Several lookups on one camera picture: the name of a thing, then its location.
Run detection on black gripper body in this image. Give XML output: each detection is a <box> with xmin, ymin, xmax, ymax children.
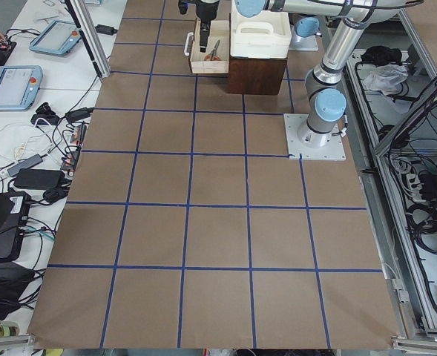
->
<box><xmin>196</xmin><ymin>0</ymin><xmax>219</xmax><ymax>23</ymax></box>

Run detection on black laptop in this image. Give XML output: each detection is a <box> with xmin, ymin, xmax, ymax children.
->
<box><xmin>0</xmin><ymin>191</ymin><xmax>30</xmax><ymax>263</ymax></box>

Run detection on white plastic tray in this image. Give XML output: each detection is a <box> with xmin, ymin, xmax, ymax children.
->
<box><xmin>230</xmin><ymin>1</ymin><xmax>292</xmax><ymax>59</ymax></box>

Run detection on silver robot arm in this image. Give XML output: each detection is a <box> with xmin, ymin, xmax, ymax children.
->
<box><xmin>294</xmin><ymin>17</ymin><xmax>320</xmax><ymax>39</ymax></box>
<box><xmin>235</xmin><ymin>0</ymin><xmax>421</xmax><ymax>148</ymax></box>

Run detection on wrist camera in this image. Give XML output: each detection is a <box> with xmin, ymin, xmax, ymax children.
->
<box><xmin>177</xmin><ymin>0</ymin><xmax>188</xmax><ymax>15</ymax></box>

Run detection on blue teach pendant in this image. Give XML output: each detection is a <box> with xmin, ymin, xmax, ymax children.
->
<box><xmin>0</xmin><ymin>65</ymin><xmax>43</xmax><ymax>111</ymax></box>
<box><xmin>29</xmin><ymin>20</ymin><xmax>80</xmax><ymax>56</ymax></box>

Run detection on aluminium frame post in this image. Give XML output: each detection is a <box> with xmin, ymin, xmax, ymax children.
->
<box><xmin>65</xmin><ymin>0</ymin><xmax>111</xmax><ymax>80</ymax></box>

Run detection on white drawer handle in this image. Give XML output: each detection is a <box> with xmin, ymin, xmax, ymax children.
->
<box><xmin>183</xmin><ymin>32</ymin><xmax>194</xmax><ymax>58</ymax></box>

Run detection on orange grey scissors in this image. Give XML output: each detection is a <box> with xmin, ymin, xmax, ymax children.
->
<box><xmin>204</xmin><ymin>39</ymin><xmax>220</xmax><ymax>61</ymax></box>

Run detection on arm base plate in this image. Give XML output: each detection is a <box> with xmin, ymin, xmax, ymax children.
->
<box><xmin>289</xmin><ymin>33</ymin><xmax>318</xmax><ymax>52</ymax></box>
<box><xmin>283</xmin><ymin>113</ymin><xmax>346</xmax><ymax>162</ymax></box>

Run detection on blue teach pendant far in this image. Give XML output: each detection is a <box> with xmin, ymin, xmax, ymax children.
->
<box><xmin>29</xmin><ymin>20</ymin><xmax>80</xmax><ymax>56</ymax></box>

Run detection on black power adapter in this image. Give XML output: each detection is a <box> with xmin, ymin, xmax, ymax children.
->
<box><xmin>13</xmin><ymin>168</ymin><xmax>65</xmax><ymax>190</ymax></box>

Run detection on brown wooden drawer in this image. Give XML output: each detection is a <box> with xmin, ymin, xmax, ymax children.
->
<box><xmin>188</xmin><ymin>19</ymin><xmax>230</xmax><ymax>74</ymax></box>

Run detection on brown wooden cabinet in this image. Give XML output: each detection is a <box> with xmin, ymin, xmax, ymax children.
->
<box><xmin>228</xmin><ymin>56</ymin><xmax>287</xmax><ymax>96</ymax></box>

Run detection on blue teach pendant near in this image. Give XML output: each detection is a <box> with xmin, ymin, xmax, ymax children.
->
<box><xmin>0</xmin><ymin>65</ymin><xmax>43</xmax><ymax>111</ymax></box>

